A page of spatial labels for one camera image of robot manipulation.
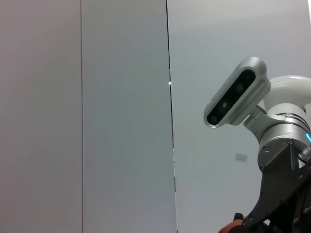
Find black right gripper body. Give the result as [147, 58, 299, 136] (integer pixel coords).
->
[242, 162, 311, 233]

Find black food bag brown straps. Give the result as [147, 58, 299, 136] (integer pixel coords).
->
[218, 213, 246, 233]

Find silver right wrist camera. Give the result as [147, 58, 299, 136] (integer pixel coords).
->
[203, 56, 272, 128]

